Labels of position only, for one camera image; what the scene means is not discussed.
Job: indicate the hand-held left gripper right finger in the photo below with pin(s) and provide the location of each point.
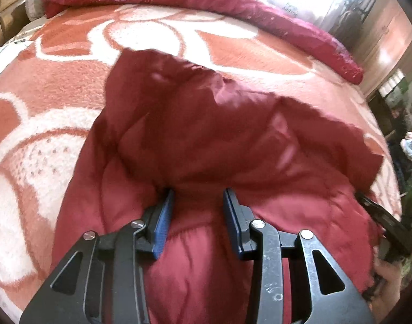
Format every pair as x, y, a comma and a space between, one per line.
231, 224

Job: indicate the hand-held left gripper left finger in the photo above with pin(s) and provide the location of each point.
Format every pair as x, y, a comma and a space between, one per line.
162, 224

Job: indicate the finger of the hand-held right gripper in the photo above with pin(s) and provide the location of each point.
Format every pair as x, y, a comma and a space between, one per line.
378, 211

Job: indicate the red quilted puffer jacket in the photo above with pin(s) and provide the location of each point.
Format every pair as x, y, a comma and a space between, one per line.
209, 148

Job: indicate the person's right hand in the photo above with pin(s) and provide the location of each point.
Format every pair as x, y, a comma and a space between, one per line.
390, 276

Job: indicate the window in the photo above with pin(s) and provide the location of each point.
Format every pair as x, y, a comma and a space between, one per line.
393, 86

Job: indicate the orange white patterned blanket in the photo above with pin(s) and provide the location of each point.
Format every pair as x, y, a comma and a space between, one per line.
40, 148

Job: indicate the wooden wardrobe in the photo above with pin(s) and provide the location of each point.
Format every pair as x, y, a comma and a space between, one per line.
390, 44

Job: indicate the hanging dark clothing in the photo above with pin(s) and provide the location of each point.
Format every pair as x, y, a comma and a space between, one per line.
350, 23

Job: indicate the small white pillow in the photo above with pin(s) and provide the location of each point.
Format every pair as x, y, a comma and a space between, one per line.
35, 5

